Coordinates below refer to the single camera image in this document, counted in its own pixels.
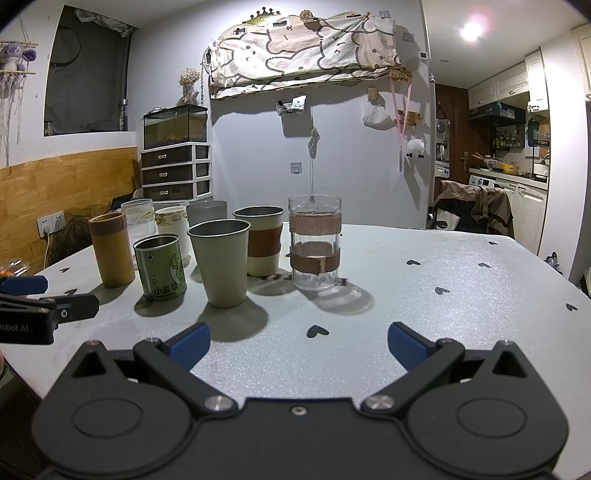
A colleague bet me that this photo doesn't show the pale green steel cup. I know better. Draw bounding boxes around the pale green steel cup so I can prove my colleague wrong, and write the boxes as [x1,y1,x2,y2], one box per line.
[187,219,252,308]

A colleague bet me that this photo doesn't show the clear wall clip holder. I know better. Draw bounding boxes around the clear wall clip holder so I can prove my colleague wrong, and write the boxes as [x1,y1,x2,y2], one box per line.
[276,95,308,116]

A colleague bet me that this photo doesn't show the white kitchen wall cabinets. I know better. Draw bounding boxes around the white kitchen wall cabinets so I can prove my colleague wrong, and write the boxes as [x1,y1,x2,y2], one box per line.
[467,48,550,113]

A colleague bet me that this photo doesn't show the grey heart-print tablecloth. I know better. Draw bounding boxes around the grey heart-print tablecloth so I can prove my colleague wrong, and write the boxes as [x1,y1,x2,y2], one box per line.
[0,223,591,462]

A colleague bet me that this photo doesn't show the hanging string ornament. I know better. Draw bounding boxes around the hanging string ornament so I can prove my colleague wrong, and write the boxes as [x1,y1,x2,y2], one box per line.
[307,127,321,204]

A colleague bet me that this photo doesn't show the printed cartoon blanket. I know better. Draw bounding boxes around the printed cartoon blanket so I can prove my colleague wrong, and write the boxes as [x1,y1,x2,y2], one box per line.
[201,11,402,100]

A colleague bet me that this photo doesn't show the chair draped with brown clothes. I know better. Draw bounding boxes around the chair draped with brown clothes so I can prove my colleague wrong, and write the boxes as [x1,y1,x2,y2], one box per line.
[433,179,515,239]

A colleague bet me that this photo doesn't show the white paper cup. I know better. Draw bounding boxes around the white paper cup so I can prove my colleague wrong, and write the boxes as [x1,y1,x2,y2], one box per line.
[154,206,193,268]

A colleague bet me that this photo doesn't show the black mesh net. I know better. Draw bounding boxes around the black mesh net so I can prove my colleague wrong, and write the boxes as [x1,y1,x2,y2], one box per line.
[48,209,100,266]

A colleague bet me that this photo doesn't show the glass fish tank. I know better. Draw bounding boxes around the glass fish tank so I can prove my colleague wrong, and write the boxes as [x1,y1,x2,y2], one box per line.
[143,104,209,150]

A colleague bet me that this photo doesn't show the ribbed clear glass cup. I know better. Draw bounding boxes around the ribbed clear glass cup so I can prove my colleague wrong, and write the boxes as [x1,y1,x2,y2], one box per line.
[120,198,158,267]

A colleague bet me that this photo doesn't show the gold crown wall decoration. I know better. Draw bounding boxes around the gold crown wall decoration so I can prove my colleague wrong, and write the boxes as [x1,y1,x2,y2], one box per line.
[242,6,284,25]

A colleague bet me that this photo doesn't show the orange snack packet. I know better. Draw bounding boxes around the orange snack packet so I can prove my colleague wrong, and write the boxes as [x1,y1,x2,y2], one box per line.
[0,259,32,280]

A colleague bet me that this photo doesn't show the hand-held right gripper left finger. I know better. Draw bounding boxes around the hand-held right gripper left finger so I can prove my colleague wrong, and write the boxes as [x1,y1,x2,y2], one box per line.
[68,322,239,419]

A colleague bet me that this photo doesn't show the green printed tin cup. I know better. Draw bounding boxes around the green printed tin cup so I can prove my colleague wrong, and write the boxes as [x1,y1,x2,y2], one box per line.
[133,234,189,302]

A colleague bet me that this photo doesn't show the white wall power socket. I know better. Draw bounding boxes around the white wall power socket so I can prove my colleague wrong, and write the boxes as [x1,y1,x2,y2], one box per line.
[36,210,66,237]

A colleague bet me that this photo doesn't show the purple plush toy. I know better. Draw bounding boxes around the purple plush toy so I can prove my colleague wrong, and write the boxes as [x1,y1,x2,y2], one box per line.
[0,40,38,73]

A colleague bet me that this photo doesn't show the cream cup with brown sleeve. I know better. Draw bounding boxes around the cream cup with brown sleeve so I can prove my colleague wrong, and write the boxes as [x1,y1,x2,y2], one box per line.
[232,206,286,278]

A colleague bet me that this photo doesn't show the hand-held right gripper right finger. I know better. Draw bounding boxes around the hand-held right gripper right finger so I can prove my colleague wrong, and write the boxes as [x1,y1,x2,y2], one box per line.
[359,322,537,418]

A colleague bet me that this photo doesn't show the grey plastic cup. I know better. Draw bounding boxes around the grey plastic cup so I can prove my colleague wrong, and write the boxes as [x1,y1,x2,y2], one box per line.
[186,200,229,228]

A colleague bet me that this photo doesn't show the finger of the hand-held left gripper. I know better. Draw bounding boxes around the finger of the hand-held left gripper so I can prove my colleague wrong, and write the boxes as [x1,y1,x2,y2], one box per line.
[0,275,49,309]
[40,294,100,330]

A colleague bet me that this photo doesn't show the pink ribbon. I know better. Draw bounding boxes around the pink ribbon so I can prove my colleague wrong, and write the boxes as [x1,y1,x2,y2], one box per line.
[390,78,415,172]

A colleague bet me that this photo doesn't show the brown bamboo tumbler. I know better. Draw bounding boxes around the brown bamboo tumbler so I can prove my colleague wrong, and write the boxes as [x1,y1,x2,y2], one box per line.
[88,211,137,289]

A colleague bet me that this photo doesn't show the white face mask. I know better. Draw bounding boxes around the white face mask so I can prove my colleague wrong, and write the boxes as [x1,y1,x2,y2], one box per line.
[361,101,393,130]

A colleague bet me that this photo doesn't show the white macrame wall hanging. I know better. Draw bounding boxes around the white macrame wall hanging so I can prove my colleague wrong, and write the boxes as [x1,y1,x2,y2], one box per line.
[0,69,37,168]

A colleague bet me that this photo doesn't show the round ceiling lamp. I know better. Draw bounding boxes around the round ceiling lamp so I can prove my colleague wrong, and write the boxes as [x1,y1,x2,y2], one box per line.
[459,18,485,43]

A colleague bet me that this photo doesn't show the dark window curtain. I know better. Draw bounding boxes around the dark window curtain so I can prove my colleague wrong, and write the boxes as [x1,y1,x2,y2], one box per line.
[44,6,136,137]

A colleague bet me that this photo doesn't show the clear glass cup brown bands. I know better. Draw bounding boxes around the clear glass cup brown bands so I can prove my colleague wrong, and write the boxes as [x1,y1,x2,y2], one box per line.
[287,194,343,292]

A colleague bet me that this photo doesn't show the dried flower bouquet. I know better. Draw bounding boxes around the dried flower bouquet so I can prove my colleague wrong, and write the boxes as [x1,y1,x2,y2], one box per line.
[178,67,202,105]

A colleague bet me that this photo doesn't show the white plastic drawer unit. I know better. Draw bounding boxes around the white plastic drawer unit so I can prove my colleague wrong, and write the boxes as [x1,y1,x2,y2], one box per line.
[140,142,212,203]

